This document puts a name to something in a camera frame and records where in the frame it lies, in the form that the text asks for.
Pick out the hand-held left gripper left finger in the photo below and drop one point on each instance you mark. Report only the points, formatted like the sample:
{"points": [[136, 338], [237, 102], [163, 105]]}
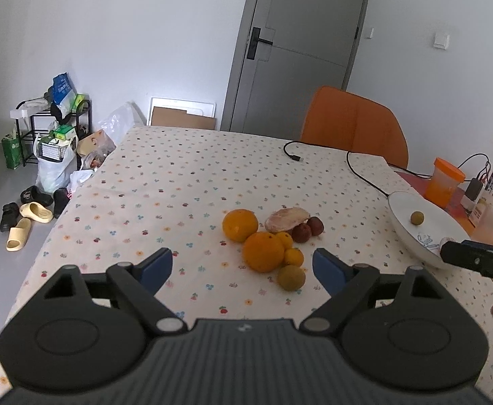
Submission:
{"points": [[157, 268]]}

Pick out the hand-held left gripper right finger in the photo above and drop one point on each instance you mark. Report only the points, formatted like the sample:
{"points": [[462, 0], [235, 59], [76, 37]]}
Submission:
{"points": [[326, 270]]}

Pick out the white ceramic bowl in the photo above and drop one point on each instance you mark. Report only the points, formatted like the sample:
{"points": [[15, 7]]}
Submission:
{"points": [[438, 232]]}

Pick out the small tangerine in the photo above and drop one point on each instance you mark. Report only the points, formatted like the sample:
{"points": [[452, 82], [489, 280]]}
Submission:
{"points": [[293, 257], [286, 239]]}

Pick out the brown-green round fruit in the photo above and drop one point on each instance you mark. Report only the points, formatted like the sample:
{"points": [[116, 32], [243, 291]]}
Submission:
{"points": [[291, 278]]}

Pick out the dark red passion fruit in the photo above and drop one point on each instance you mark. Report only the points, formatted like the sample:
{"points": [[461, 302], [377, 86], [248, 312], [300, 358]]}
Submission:
{"points": [[316, 225], [301, 233]]}

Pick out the large orange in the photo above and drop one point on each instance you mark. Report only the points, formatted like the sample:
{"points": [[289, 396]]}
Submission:
{"points": [[240, 225], [263, 253]]}

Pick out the clear plastic cup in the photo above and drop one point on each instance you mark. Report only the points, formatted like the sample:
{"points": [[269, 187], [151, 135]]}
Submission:
{"points": [[489, 223]]}

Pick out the small yellow-green fruit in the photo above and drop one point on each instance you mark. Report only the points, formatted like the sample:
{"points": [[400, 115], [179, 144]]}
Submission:
{"points": [[417, 218]]}

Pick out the black charger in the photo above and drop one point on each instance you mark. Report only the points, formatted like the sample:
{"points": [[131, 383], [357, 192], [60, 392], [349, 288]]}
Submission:
{"points": [[474, 188]]}

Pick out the bread bun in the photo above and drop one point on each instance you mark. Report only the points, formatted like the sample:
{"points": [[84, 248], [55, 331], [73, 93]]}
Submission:
{"points": [[286, 218]]}

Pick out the orange lidded container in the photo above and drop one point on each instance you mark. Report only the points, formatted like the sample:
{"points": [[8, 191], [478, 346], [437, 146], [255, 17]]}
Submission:
{"points": [[443, 183]]}

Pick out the floral tablecloth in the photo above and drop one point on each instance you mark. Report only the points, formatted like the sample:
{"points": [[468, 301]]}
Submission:
{"points": [[166, 185]]}

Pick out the yellow slipper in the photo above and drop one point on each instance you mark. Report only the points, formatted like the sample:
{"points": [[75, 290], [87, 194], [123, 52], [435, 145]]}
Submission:
{"points": [[35, 212], [18, 234]]}

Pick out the brown bag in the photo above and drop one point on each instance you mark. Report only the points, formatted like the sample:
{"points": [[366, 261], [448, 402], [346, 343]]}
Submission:
{"points": [[94, 145]]}

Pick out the white plastic bag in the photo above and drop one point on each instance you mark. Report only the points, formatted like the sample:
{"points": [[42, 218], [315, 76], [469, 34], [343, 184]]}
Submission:
{"points": [[54, 173]]}

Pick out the orange chair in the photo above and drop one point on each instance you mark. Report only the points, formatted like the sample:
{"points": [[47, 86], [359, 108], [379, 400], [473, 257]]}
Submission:
{"points": [[351, 122]]}

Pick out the clear plastic bag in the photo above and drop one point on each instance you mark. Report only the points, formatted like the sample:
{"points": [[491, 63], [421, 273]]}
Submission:
{"points": [[119, 122]]}

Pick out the cardboard sheet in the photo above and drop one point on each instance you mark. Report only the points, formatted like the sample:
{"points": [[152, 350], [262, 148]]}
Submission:
{"points": [[183, 119]]}

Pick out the green and white box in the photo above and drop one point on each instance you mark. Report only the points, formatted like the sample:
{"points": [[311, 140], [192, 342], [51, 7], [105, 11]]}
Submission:
{"points": [[64, 133]]}

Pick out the white board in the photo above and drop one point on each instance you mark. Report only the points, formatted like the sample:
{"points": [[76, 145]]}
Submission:
{"points": [[179, 103]]}

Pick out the green packet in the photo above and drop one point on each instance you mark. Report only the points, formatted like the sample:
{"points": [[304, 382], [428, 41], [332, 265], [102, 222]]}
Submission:
{"points": [[79, 102]]}

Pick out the green bag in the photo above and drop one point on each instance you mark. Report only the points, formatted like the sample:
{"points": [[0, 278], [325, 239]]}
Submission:
{"points": [[12, 152]]}

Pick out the black shoe rack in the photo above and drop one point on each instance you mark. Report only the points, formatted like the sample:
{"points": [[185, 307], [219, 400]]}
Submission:
{"points": [[27, 135]]}

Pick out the grey door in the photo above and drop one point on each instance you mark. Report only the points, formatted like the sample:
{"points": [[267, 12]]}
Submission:
{"points": [[297, 71]]}

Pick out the blue and white bag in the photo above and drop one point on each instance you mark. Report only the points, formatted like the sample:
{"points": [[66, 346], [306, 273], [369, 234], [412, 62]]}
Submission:
{"points": [[63, 90]]}

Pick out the white item on rack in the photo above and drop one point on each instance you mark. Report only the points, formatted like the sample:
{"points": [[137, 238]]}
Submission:
{"points": [[27, 110]]}

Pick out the white light switch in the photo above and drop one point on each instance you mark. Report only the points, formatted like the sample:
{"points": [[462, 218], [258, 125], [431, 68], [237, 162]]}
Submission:
{"points": [[441, 40]]}

